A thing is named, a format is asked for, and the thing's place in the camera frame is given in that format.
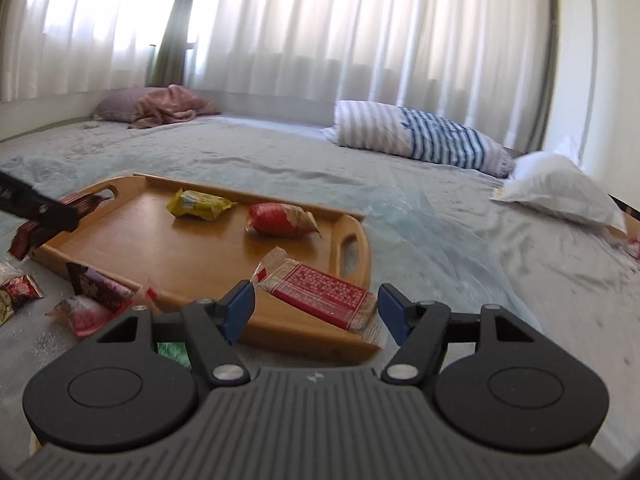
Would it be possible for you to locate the white sheer curtain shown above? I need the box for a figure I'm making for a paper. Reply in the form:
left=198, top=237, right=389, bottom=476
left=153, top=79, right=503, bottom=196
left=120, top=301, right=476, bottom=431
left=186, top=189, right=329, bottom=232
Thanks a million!
left=1, top=0, right=553, bottom=151

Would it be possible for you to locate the red white biscuit packet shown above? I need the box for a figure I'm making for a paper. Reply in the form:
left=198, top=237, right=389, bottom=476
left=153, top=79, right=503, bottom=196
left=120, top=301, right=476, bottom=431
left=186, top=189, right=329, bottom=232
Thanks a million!
left=250, top=247, right=387, bottom=348

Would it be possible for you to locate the purple pillow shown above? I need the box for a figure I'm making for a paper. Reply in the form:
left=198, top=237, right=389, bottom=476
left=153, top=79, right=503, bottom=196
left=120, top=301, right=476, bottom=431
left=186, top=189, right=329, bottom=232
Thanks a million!
left=91, top=87, right=155, bottom=124

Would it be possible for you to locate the pink cake packet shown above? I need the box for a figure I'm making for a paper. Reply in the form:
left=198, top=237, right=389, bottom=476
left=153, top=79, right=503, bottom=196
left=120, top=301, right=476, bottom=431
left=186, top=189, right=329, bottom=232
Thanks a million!
left=46, top=295, right=134, bottom=339

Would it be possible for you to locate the olive green drape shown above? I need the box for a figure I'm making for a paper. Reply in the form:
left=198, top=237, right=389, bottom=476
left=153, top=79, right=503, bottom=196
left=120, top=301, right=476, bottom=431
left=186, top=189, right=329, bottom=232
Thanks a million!
left=146, top=0, right=194, bottom=87

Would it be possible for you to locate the green snack packet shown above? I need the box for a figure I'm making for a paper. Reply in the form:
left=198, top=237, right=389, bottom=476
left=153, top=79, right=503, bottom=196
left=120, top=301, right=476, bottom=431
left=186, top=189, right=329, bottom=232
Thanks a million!
left=156, top=342, right=191, bottom=368

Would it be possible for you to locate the dark red wafer packet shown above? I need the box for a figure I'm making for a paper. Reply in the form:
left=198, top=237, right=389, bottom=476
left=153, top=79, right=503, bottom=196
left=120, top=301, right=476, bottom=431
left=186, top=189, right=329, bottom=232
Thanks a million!
left=66, top=262, right=134, bottom=312

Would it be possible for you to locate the wooden serving tray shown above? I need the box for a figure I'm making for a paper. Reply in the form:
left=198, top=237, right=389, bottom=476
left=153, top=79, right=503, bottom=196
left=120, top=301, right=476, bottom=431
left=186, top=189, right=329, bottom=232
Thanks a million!
left=29, top=172, right=381, bottom=366

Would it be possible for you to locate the dark red chocolate bar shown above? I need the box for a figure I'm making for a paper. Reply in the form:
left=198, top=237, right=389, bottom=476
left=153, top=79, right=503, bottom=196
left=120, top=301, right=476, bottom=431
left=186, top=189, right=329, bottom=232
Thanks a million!
left=8, top=193, right=107, bottom=260

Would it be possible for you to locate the pink blanket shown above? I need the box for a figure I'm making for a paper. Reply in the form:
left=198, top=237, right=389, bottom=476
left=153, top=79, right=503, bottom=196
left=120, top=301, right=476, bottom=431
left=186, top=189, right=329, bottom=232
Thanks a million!
left=129, top=84, right=221, bottom=129

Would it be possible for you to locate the yellow snack packet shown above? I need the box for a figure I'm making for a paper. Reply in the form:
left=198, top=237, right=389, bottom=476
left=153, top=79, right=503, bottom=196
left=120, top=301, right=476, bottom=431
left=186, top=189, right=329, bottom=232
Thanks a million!
left=166, top=188, right=235, bottom=221

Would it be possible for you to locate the gold red snack packet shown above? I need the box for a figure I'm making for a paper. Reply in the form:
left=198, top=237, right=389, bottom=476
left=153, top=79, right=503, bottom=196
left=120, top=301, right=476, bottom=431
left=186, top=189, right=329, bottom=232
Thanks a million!
left=0, top=272, right=44, bottom=325

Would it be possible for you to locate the blue white striped pillow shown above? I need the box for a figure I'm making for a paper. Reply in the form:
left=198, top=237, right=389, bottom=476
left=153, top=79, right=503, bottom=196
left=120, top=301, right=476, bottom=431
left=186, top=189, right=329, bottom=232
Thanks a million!
left=323, top=101, right=514, bottom=179

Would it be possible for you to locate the light blue bedspread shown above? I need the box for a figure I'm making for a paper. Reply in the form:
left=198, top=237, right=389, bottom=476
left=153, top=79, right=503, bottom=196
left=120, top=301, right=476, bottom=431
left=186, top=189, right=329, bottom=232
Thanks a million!
left=1, top=117, right=639, bottom=465

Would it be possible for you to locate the small white object on bed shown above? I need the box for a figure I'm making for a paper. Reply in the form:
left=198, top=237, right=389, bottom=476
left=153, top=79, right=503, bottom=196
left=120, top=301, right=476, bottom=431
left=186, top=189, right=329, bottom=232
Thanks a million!
left=82, top=120, right=100, bottom=129

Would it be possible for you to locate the red orange snack bag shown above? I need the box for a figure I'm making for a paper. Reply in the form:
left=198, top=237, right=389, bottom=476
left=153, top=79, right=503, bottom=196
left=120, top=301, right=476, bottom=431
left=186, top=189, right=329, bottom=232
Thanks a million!
left=247, top=203, right=320, bottom=238

